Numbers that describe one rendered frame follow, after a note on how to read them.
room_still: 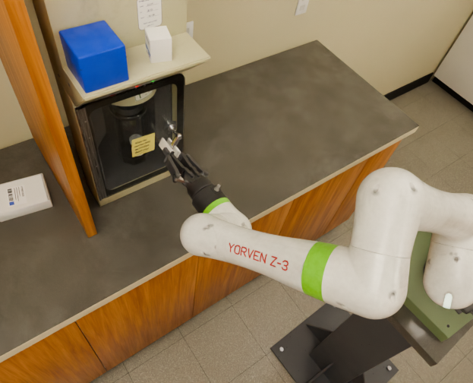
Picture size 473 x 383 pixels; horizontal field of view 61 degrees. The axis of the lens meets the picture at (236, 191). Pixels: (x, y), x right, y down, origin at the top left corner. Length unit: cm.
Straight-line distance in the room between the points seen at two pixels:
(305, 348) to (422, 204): 158
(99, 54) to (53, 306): 74
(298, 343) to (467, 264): 130
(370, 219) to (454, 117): 313
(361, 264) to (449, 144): 286
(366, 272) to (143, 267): 75
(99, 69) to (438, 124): 312
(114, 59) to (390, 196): 60
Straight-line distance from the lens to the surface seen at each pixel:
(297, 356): 224
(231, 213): 108
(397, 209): 75
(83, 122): 111
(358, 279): 77
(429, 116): 372
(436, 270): 114
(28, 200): 145
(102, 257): 133
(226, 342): 220
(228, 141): 160
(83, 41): 91
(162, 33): 98
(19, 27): 83
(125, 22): 101
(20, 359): 146
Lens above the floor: 211
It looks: 54 degrees down
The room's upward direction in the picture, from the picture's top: 12 degrees clockwise
